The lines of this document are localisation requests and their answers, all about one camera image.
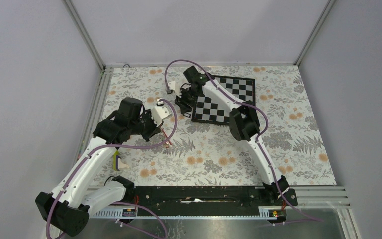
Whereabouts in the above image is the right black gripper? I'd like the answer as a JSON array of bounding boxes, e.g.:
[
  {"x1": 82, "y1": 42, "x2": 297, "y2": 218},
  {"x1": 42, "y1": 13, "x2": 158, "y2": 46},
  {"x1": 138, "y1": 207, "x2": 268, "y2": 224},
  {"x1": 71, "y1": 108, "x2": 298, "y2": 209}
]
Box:
[{"x1": 174, "y1": 87, "x2": 200, "y2": 115}]

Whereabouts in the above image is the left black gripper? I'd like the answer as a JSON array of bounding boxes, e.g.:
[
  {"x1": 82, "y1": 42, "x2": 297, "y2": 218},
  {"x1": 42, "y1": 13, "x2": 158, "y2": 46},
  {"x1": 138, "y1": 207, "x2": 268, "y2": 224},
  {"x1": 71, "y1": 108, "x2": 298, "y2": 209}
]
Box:
[{"x1": 130, "y1": 108, "x2": 164, "y2": 142}]

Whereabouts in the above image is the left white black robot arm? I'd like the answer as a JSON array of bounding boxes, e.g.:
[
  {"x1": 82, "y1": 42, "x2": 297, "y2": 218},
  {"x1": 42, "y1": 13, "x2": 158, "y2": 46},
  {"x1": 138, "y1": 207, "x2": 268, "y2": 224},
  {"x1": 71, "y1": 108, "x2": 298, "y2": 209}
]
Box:
[{"x1": 35, "y1": 97, "x2": 170, "y2": 238}]

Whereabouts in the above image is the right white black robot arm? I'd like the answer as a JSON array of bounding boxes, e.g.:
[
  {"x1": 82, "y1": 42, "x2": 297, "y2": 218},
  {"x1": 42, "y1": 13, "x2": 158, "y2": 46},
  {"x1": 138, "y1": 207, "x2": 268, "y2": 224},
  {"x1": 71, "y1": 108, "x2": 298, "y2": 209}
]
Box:
[{"x1": 165, "y1": 66, "x2": 294, "y2": 207}]

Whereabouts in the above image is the black white checkerboard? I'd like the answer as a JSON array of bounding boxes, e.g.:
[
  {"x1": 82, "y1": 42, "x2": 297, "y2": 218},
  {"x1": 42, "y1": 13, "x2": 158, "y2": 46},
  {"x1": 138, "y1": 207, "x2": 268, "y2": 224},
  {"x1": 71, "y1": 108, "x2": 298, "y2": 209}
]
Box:
[{"x1": 191, "y1": 75, "x2": 256, "y2": 125}]

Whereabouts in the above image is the green white small block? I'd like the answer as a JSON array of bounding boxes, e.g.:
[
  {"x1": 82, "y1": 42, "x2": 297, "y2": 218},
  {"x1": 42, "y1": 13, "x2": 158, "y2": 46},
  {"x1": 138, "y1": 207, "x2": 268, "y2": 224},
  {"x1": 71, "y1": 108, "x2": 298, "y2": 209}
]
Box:
[{"x1": 112, "y1": 151, "x2": 129, "y2": 171}]

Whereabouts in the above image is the floral patterned mat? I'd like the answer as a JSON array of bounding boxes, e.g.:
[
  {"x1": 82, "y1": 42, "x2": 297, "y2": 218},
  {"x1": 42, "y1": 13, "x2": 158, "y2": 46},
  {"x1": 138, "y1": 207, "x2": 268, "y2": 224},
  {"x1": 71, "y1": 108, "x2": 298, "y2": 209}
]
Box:
[{"x1": 92, "y1": 66, "x2": 336, "y2": 186}]

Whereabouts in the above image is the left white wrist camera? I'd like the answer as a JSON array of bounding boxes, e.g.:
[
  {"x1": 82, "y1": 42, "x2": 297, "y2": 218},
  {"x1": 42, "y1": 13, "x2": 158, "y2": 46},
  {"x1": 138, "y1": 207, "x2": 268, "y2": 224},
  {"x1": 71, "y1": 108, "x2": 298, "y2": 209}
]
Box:
[{"x1": 151, "y1": 99, "x2": 172, "y2": 127}]

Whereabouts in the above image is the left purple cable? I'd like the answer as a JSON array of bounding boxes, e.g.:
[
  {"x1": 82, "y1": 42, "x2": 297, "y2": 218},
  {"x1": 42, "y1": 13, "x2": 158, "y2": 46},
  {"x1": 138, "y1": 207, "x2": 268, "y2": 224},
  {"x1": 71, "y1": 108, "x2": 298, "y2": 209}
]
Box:
[{"x1": 45, "y1": 98, "x2": 179, "y2": 239}]

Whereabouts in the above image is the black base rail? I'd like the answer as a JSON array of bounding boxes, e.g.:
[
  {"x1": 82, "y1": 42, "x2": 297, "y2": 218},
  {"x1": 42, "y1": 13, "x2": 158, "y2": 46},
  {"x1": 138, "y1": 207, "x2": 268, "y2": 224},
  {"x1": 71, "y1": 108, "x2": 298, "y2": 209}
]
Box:
[{"x1": 121, "y1": 186, "x2": 298, "y2": 217}]

